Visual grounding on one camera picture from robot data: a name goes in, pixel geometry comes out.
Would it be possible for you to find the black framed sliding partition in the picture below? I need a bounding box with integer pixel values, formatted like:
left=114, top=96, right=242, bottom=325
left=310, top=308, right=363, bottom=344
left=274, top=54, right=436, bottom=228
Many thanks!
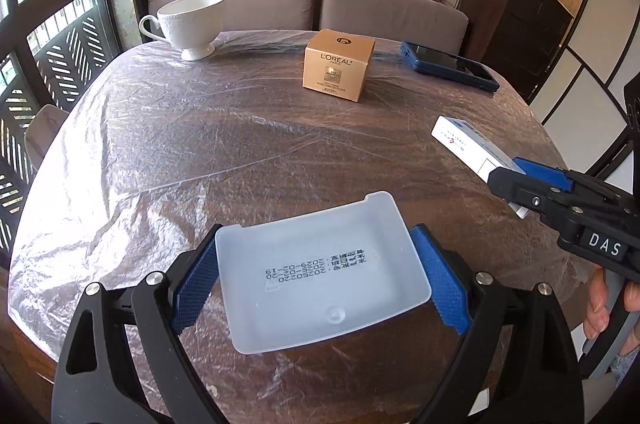
left=526, top=0, right=640, bottom=191

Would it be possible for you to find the white plastic tray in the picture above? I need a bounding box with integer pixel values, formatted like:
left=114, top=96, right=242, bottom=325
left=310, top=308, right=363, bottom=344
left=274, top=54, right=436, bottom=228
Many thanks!
left=215, top=191, right=432, bottom=355

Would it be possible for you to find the black lattice window guard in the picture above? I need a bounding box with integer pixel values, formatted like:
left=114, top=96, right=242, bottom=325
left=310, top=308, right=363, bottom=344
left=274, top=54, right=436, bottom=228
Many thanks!
left=0, top=11, right=121, bottom=251

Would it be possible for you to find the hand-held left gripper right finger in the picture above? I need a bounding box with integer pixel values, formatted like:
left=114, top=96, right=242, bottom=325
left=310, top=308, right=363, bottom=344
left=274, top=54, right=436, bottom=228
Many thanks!
left=410, top=225, right=585, bottom=424

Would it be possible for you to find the person's right hand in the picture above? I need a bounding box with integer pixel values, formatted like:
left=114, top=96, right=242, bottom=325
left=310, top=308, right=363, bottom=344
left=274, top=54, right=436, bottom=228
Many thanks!
left=582, top=268, right=640, bottom=355

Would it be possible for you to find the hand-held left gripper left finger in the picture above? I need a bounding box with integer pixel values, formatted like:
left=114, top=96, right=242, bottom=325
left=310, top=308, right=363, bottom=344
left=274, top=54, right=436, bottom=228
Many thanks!
left=51, top=224, right=236, bottom=424

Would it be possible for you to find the grey chair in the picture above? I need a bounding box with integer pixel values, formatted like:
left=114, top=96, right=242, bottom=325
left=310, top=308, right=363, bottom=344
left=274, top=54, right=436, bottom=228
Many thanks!
left=23, top=104, right=71, bottom=171

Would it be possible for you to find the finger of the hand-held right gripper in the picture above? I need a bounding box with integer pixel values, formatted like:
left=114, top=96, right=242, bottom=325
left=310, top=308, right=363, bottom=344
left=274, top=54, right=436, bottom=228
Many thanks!
left=512, top=157, right=634, bottom=211
left=487, top=166, right=582, bottom=245

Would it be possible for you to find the phone in blue case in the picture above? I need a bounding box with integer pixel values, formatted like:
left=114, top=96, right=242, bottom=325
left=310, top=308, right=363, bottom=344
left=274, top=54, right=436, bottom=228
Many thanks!
left=400, top=40, right=501, bottom=94

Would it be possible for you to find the gold cardboard box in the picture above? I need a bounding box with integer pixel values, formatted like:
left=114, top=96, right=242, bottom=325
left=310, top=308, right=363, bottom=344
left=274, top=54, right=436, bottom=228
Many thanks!
left=302, top=28, right=376, bottom=105

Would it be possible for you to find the white footed cup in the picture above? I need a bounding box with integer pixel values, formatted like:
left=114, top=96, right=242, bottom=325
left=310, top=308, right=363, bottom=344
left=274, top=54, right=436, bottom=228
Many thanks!
left=138, top=0, right=227, bottom=62

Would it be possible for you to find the dark wooden cabinet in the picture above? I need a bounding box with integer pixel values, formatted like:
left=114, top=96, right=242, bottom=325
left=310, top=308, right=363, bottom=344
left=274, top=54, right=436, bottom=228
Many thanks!
left=457, top=0, right=575, bottom=100

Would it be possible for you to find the white medicine box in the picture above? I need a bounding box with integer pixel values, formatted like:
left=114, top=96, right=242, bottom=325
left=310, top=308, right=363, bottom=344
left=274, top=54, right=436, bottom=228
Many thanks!
left=431, top=116, right=534, bottom=220

